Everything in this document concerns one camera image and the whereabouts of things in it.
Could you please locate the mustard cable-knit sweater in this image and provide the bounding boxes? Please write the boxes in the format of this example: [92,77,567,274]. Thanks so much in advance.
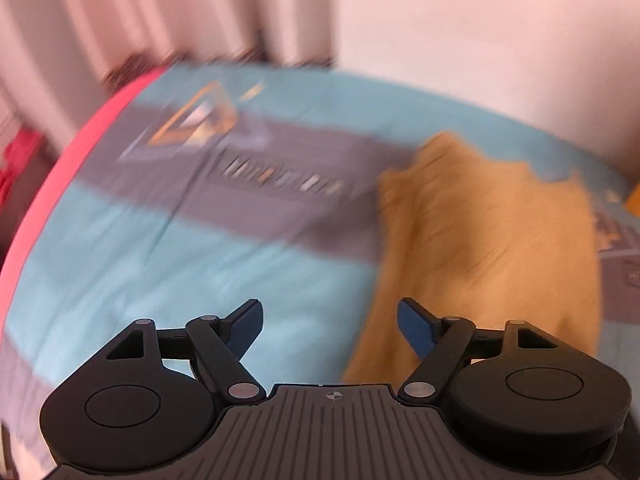
[343,132,602,386]

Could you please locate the blue grey printed bedsheet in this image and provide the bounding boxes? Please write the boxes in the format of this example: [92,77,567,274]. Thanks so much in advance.
[1,65,639,479]

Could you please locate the pink mattress edge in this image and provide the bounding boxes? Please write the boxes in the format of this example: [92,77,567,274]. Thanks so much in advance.
[1,68,166,326]

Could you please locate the pale pink curtain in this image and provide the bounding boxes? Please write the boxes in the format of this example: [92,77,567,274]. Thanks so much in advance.
[1,0,333,149]

